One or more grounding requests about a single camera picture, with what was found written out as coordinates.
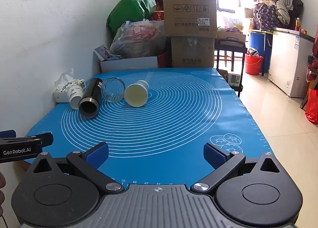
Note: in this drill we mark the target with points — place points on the green plastic bag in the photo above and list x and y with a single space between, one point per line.
126 10

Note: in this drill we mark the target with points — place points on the yellow bottle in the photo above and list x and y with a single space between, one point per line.
297 24

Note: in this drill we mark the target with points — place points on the red gift box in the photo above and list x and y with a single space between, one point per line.
158 16

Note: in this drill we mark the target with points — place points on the small white appliance box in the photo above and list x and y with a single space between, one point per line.
234 79

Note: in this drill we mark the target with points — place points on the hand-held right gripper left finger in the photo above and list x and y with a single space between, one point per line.
97 155

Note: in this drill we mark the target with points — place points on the taped brown cardboard box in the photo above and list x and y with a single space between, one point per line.
192 53

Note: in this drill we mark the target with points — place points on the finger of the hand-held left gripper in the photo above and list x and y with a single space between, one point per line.
47 139
7 134

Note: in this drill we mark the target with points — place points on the red plastic bucket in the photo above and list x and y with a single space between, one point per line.
253 65

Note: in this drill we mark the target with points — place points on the blue silicone baking mat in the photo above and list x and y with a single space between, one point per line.
174 108

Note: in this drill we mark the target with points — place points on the white open cardboard box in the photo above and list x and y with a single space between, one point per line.
129 64

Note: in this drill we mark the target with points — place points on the cream plastic cup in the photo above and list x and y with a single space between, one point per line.
136 95

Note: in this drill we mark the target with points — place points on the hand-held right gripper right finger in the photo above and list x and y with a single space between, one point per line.
213 155

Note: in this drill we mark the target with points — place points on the white chest freezer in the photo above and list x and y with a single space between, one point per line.
285 61

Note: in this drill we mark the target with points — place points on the small printed carton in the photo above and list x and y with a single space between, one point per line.
105 53

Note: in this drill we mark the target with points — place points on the person's left hand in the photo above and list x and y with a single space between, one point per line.
2 180

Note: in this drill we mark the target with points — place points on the red shopping bag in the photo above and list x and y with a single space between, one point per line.
312 106

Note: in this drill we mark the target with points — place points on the clear glass cup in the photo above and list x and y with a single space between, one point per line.
113 90

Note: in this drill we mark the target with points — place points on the white tissue box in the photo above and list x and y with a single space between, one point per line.
60 89

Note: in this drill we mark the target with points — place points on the black metal stool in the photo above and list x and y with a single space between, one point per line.
229 44

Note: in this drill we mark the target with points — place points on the black thermos cup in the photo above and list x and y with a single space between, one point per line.
90 99

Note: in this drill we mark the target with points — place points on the blue plastic barrel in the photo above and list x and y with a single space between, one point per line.
258 41

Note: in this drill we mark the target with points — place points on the clear plastic bag red contents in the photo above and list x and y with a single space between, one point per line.
139 39

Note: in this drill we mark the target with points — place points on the flat brown cardboard box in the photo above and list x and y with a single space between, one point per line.
231 36

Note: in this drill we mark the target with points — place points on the purple floral storage bag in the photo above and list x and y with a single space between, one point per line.
265 17

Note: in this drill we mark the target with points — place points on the large brown cardboard box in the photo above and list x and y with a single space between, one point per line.
190 4

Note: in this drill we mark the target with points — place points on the white printed paper cup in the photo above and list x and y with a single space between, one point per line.
74 94

